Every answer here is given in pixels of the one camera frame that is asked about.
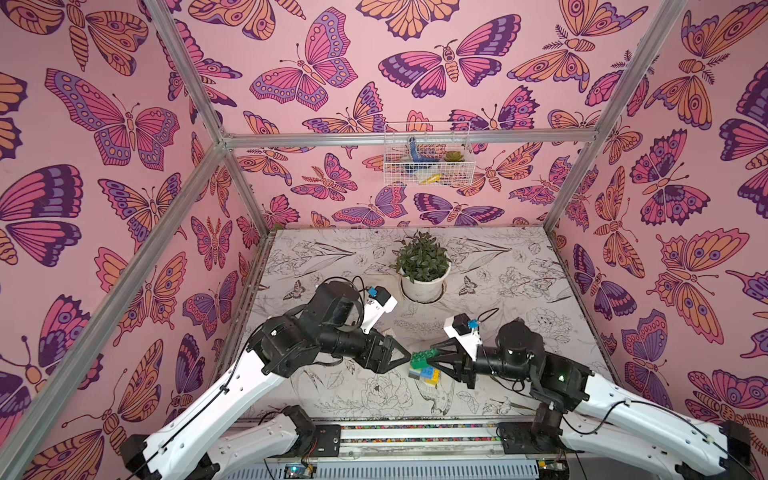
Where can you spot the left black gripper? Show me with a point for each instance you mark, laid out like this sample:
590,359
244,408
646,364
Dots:
388,345

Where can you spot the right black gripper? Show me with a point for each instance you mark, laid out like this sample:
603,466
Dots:
466,365

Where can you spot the dark green lego brick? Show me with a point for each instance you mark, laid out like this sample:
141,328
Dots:
419,360

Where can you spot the blue lego brick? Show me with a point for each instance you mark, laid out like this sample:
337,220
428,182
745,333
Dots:
417,373

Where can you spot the yellow lego brick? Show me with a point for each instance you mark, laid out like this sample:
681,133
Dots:
433,378

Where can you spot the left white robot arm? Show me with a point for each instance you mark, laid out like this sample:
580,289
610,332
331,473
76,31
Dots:
157,456

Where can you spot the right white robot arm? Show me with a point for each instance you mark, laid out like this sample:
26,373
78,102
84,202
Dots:
579,410

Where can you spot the potted green plant white pot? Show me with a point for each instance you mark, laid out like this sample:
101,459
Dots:
423,265

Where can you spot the blue toy in basket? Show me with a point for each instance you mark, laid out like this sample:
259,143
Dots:
424,158

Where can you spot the left wrist camera white housing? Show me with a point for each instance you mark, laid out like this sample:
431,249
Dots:
378,301

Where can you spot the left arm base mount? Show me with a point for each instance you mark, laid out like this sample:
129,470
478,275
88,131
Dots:
312,441

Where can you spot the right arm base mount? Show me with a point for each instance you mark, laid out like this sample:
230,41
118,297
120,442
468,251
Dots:
541,435

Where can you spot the white wire basket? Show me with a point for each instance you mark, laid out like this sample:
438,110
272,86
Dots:
457,166

